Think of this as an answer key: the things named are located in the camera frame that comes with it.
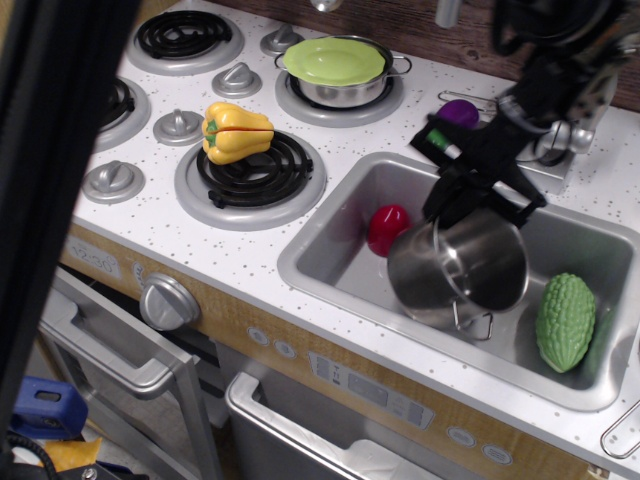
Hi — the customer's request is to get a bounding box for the stainless steel pot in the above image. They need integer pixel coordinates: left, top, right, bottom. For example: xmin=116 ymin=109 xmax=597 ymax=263
xmin=387 ymin=209 xmax=529 ymax=341

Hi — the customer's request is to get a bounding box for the yellow cloth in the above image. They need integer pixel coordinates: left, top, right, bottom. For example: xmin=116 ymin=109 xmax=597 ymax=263
xmin=44 ymin=437 xmax=103 ymax=472

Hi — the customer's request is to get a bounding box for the silver faucet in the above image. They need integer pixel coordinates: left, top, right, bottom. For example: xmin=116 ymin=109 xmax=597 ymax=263
xmin=516 ymin=121 xmax=595 ymax=194

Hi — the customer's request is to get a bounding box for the silver oven dial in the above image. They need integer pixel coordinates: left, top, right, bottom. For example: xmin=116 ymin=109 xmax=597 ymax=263
xmin=139 ymin=272 xmax=201 ymax=331

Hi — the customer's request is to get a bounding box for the small steel pan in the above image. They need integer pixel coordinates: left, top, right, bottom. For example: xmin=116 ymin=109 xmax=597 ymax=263
xmin=274 ymin=35 xmax=413 ymax=109

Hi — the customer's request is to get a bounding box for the silver sink basin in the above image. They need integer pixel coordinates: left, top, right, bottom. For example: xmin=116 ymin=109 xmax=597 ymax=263
xmin=278 ymin=152 xmax=639 ymax=411

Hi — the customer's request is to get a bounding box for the oven door with handle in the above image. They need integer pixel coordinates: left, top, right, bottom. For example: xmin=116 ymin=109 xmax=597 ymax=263
xmin=39 ymin=269 xmax=223 ymax=479

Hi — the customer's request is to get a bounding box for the back right burner ring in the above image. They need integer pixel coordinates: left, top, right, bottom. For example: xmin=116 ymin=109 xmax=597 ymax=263
xmin=274 ymin=69 xmax=405 ymax=128

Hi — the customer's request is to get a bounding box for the purple toy eggplant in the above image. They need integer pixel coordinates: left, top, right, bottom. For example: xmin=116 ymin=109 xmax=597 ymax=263
xmin=427 ymin=99 xmax=480 ymax=152

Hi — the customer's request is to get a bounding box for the black burner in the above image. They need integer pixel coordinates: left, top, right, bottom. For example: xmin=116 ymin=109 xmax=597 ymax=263
xmin=174 ymin=132 xmax=327 ymax=231
xmin=94 ymin=77 xmax=151 ymax=152
xmin=126 ymin=10 xmax=244 ymax=76

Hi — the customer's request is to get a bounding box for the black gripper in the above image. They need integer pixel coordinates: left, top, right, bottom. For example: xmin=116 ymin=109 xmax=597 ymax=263
xmin=410 ymin=97 xmax=548 ymax=229

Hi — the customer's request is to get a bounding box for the back left black burner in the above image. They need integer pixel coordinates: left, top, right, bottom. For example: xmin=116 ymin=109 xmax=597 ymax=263
xmin=126 ymin=10 xmax=244 ymax=76

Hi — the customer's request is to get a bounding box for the black foreground frame bar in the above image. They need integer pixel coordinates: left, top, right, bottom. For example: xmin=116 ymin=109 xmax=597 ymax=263
xmin=0 ymin=0 xmax=146 ymax=441

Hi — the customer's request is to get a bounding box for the green toy bitter gourd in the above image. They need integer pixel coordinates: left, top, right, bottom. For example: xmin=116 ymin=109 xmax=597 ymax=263
xmin=535 ymin=273 xmax=596 ymax=373

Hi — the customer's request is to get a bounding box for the blue clamp tool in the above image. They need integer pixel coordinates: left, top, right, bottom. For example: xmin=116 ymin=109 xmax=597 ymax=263
xmin=10 ymin=376 xmax=88 ymax=440

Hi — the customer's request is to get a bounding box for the dishwasher door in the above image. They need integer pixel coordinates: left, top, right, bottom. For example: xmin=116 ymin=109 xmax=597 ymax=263
xmin=226 ymin=372 xmax=480 ymax=479

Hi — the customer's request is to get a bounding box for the yellow toy bell pepper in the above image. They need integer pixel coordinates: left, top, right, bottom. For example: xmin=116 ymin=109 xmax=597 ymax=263
xmin=202 ymin=102 xmax=275 ymax=165

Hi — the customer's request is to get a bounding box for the red toy pepper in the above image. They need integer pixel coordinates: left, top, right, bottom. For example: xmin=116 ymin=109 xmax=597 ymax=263
xmin=367 ymin=204 xmax=411 ymax=257

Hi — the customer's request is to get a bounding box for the front right black burner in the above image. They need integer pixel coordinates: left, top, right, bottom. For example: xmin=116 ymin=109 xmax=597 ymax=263
xmin=174 ymin=132 xmax=327 ymax=231

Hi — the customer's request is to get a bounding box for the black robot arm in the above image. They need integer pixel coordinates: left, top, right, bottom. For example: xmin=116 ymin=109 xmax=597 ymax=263
xmin=410 ymin=1 xmax=639 ymax=228

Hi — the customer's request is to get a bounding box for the silver stove knob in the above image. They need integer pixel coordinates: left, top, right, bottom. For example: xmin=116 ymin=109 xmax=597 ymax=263
xmin=81 ymin=160 xmax=145 ymax=204
xmin=260 ymin=24 xmax=304 ymax=57
xmin=153 ymin=109 xmax=204 ymax=146
xmin=211 ymin=62 xmax=263 ymax=99

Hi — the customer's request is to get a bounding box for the green plate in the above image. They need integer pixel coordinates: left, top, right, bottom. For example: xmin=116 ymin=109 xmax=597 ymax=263
xmin=281 ymin=37 xmax=387 ymax=87

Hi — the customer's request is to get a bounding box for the wire rack handle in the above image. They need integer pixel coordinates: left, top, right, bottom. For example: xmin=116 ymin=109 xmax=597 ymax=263
xmin=600 ymin=402 xmax=640 ymax=460

